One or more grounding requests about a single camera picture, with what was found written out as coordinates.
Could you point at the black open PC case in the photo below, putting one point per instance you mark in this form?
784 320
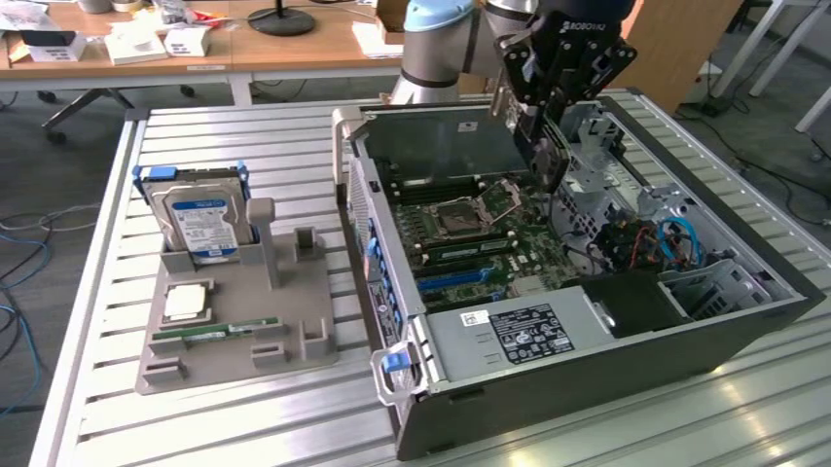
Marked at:
584 389

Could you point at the hard disk with blue carrier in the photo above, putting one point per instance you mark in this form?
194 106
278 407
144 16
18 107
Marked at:
201 224

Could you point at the grey power supply unit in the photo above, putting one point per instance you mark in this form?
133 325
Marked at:
453 340

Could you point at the pile of papers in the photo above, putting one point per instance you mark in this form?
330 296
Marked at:
22 17

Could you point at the empty black RAM slot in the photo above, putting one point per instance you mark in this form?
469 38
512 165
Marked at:
437 198

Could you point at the white open packaging tray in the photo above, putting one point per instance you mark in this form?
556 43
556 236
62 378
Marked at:
132 53

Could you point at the silver metal drive cage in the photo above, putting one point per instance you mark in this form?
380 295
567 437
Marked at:
597 219

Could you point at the black device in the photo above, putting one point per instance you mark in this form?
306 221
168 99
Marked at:
45 38

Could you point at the CPU socket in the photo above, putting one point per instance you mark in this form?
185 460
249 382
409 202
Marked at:
457 219

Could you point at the silver CPU chip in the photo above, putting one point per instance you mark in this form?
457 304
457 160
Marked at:
184 301

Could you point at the tape roll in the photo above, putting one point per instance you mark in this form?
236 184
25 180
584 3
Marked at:
126 6

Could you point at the black power connector bundle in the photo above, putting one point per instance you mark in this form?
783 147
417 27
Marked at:
616 243

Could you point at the low-profile graphics card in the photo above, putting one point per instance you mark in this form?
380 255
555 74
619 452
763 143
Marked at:
548 160

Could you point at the white booklet stack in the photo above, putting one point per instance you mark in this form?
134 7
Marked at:
376 46

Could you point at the grey cup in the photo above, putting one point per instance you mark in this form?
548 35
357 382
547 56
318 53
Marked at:
94 6

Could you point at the black lamp base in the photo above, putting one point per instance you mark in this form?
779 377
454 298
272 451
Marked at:
278 24

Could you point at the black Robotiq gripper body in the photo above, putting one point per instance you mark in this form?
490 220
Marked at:
584 19

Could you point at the black power strip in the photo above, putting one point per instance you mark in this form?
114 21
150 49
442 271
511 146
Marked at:
713 107

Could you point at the white metal desk frame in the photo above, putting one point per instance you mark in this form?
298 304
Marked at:
748 48

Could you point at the metal socket cover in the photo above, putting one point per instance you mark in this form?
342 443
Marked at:
488 190

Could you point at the brown cardboard box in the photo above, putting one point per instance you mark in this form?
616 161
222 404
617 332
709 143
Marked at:
389 17

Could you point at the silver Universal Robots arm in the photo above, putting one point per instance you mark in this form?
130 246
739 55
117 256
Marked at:
441 48

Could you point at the grey plastic parts rack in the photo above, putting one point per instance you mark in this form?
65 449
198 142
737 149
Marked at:
258 311

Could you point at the green RAM stick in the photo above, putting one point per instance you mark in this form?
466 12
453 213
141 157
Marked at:
466 250
213 331

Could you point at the long PCIe expansion slot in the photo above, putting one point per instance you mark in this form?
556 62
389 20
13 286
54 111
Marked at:
453 278

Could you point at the wooden cabinet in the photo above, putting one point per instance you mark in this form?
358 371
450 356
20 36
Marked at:
688 48

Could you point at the white carton with label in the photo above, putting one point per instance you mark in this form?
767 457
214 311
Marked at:
184 46

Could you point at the wooden office desk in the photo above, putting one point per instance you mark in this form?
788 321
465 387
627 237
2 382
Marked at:
84 72
292 53

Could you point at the silver disk bay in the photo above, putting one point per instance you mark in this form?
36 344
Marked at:
720 292

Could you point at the white electrical box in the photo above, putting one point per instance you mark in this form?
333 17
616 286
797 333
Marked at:
708 73

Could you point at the white labelled box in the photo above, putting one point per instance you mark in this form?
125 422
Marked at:
58 53

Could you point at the blue case release latch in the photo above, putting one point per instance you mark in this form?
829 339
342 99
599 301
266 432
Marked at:
393 363

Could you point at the black case lock latch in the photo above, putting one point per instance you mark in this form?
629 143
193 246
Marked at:
374 186

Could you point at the green motherboard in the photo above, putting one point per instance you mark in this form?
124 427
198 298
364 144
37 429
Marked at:
535 255

